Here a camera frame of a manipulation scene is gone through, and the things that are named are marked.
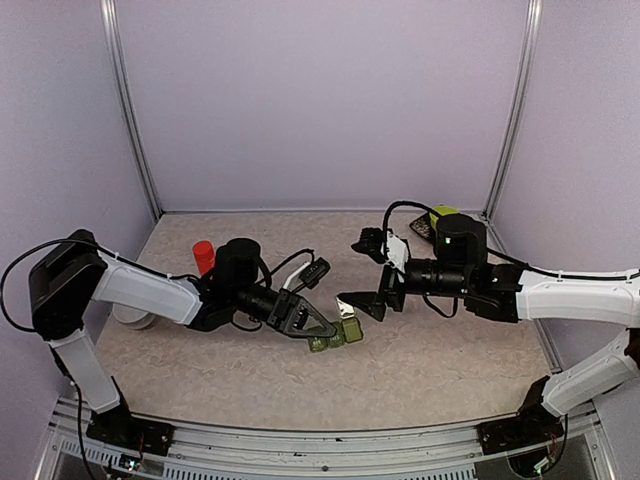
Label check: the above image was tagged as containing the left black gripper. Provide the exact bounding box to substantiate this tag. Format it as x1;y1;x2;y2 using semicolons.
231;282;337;339

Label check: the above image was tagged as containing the green weekly pill organizer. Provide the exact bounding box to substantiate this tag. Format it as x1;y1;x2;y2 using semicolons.
308;298;364;353

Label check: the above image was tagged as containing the orange pill bottle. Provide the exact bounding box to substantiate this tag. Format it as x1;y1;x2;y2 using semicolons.
192;240;216;275

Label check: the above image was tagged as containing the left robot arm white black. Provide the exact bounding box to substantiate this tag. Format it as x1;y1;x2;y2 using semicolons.
28;229;336;445

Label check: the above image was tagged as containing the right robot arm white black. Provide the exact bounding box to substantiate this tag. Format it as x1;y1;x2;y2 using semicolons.
338;213;639;444

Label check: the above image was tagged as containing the black patterned square plate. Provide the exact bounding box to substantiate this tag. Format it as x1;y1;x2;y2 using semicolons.
409;213;436;245

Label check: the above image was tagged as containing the lime green bowl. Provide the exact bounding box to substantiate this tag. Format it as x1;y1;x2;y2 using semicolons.
429;205;460;227

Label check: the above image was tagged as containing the white bowl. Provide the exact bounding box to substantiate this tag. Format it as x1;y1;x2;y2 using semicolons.
112;304;156;330

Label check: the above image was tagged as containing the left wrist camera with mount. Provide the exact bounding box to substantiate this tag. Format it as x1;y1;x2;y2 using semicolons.
283;257;331;293

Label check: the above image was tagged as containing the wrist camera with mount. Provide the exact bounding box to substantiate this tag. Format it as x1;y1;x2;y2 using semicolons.
283;257;331;293
351;227;410;275

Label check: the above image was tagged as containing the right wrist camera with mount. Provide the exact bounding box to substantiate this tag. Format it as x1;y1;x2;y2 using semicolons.
351;227;410;275

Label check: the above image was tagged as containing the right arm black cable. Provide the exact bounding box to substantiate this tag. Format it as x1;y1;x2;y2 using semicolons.
380;200;640;319

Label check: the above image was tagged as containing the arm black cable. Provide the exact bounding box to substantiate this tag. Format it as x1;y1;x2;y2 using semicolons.
0;238;111;334
380;200;640;319

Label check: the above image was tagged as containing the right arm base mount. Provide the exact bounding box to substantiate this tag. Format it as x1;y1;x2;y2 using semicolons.
476;416;564;455

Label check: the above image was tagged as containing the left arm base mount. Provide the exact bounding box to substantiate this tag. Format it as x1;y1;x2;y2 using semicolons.
86;415;174;457

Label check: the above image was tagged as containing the front aluminium rail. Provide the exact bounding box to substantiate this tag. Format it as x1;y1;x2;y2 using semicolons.
34;394;616;480

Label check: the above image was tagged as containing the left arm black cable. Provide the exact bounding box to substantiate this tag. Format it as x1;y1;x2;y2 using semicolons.
0;238;111;334

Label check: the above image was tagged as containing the right aluminium frame post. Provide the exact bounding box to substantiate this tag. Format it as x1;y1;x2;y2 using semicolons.
483;0;543;223

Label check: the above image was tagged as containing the aluminium frame post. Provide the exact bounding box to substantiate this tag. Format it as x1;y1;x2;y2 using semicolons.
100;0;164;223
483;0;543;223

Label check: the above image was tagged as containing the left aluminium frame post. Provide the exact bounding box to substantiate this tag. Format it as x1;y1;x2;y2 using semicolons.
100;0;164;223

